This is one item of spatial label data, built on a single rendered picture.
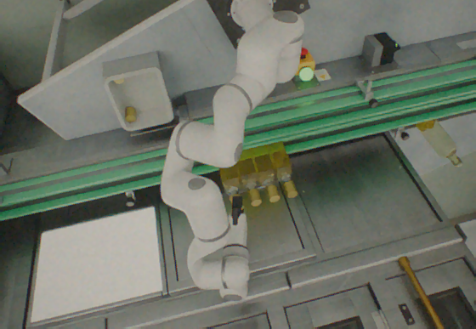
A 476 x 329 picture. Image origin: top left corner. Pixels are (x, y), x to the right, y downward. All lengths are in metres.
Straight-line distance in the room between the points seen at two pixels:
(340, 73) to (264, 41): 0.60
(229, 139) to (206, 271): 0.37
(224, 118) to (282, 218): 0.62
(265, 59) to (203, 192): 0.30
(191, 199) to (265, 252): 0.51
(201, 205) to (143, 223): 0.61
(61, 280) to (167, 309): 0.37
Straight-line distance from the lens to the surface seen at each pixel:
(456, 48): 1.61
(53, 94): 1.38
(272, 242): 1.28
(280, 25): 0.90
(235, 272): 0.98
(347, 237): 1.34
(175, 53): 1.28
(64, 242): 1.47
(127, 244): 1.36
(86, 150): 1.43
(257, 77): 0.85
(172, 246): 1.32
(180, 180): 0.84
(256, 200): 1.19
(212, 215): 0.82
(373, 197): 1.44
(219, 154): 0.77
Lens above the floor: 1.82
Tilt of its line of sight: 41 degrees down
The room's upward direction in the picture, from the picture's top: 163 degrees clockwise
